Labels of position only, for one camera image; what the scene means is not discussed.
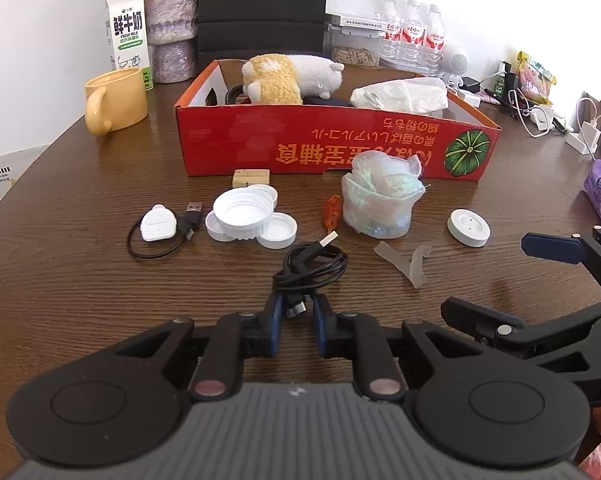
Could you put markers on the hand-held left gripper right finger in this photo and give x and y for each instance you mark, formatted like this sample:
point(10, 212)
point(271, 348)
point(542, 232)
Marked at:
point(322, 330)

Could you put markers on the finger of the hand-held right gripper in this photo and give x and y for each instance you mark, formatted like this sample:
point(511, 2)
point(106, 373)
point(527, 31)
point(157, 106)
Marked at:
point(485, 322)
point(550, 247)

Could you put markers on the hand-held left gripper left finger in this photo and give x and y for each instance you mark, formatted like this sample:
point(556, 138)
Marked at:
point(276, 322)

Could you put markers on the white plastic cap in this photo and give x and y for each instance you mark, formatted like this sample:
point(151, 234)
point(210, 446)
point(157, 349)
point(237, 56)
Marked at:
point(269, 192)
point(215, 227)
point(280, 232)

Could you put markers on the large white plastic lid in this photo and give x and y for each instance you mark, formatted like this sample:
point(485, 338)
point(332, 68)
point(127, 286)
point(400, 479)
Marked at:
point(240, 210)

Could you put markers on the clear plastic bag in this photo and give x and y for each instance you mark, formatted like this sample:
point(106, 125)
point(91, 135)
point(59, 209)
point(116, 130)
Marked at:
point(380, 200)

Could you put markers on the red cardboard box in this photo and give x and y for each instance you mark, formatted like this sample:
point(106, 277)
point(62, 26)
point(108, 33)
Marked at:
point(260, 140)

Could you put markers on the white round disc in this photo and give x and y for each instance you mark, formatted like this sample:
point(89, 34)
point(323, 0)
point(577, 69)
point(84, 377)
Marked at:
point(469, 227)

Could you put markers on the translucent tape scrap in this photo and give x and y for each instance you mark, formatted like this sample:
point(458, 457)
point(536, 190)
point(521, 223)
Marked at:
point(405, 262)

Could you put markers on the white power adapter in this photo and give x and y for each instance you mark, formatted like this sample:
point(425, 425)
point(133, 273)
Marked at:
point(582, 137)

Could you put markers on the orange wrapper scrap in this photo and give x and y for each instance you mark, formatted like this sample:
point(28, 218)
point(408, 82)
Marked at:
point(332, 212)

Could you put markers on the small wooden block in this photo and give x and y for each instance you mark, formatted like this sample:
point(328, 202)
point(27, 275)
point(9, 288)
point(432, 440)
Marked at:
point(250, 178)

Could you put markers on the small white charger puck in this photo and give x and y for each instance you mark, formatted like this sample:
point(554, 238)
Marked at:
point(158, 222)

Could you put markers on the white charger block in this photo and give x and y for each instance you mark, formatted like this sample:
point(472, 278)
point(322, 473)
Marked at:
point(470, 99)

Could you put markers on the colourful snack packet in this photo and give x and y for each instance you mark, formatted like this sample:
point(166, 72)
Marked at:
point(535, 77)

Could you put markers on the small black device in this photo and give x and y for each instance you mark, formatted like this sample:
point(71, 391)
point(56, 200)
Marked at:
point(472, 84)

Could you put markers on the white robot speaker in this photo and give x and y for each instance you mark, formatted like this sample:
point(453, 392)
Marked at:
point(455, 60)

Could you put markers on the crumpled white plastic bag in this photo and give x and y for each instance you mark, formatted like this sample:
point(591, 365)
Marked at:
point(405, 95)

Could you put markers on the yellow white plush toy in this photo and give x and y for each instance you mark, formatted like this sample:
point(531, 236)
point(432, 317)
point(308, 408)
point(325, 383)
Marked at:
point(275, 77)

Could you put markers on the yellow mug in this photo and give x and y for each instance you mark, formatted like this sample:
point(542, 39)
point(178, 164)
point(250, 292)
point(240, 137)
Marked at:
point(123, 97)

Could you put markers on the clear sunflower seed container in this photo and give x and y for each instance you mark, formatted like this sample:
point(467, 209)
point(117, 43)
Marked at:
point(355, 52)

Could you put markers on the white flat panel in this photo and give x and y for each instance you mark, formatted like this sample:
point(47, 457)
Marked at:
point(15, 170)

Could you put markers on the black paper bag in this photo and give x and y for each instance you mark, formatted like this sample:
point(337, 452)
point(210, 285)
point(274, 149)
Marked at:
point(260, 10)

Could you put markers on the purple speckled vase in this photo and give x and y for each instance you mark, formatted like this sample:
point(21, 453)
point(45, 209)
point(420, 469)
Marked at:
point(173, 25)

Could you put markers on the white green milk carton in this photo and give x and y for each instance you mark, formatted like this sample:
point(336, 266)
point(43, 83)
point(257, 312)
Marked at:
point(128, 35)

